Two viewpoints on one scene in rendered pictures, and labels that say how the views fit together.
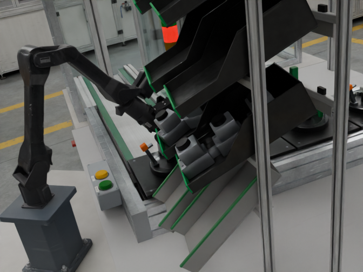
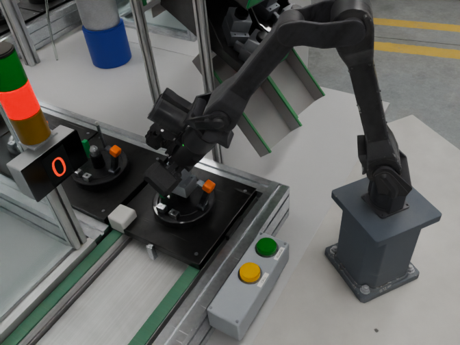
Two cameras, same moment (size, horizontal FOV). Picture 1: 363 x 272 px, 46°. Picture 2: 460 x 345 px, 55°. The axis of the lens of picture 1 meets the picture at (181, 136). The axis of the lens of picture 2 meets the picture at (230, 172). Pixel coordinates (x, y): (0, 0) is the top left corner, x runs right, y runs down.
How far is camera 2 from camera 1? 164 cm
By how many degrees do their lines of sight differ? 96
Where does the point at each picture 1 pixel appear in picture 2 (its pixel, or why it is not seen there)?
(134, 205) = (275, 194)
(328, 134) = (60, 122)
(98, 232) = (307, 262)
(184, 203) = (279, 100)
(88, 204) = (276, 324)
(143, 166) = (202, 232)
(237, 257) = (246, 147)
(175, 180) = (248, 129)
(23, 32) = not seen: outside the picture
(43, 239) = not seen: hidden behind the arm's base
